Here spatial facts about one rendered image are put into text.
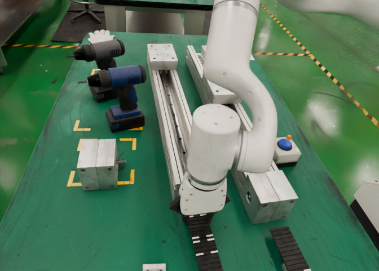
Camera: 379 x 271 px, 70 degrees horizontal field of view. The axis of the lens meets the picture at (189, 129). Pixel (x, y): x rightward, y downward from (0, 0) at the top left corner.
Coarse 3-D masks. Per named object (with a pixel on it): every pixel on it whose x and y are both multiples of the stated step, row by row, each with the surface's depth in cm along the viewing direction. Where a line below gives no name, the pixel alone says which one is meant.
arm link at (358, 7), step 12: (288, 0) 64; (300, 0) 63; (312, 0) 63; (324, 0) 62; (336, 0) 61; (348, 0) 60; (360, 0) 59; (372, 0) 58; (312, 12) 66; (324, 12) 65; (336, 12) 63; (348, 12) 62; (360, 12) 61; (372, 12) 60; (372, 24) 63
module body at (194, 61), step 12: (192, 48) 127; (204, 48) 128; (192, 60) 120; (192, 72) 122; (204, 96) 106; (240, 108) 94; (240, 120) 91; (276, 168) 74; (240, 180) 75; (240, 192) 76
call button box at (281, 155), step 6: (276, 138) 88; (282, 138) 88; (276, 144) 85; (294, 144) 86; (276, 150) 83; (282, 150) 83; (288, 150) 83; (294, 150) 84; (276, 156) 83; (282, 156) 82; (288, 156) 83; (294, 156) 83; (276, 162) 84; (282, 162) 84; (288, 162) 85; (294, 162) 86
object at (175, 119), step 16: (160, 80) 104; (176, 80) 105; (160, 96) 95; (176, 96) 99; (160, 112) 89; (176, 112) 94; (160, 128) 92; (176, 128) 87; (176, 144) 78; (176, 160) 73; (176, 176) 69; (176, 192) 69
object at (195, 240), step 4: (196, 236) 63; (200, 236) 63; (204, 236) 63; (208, 236) 63; (212, 236) 64; (192, 240) 63; (196, 240) 63; (200, 240) 62; (204, 240) 63; (208, 240) 63; (212, 240) 63; (196, 244) 62
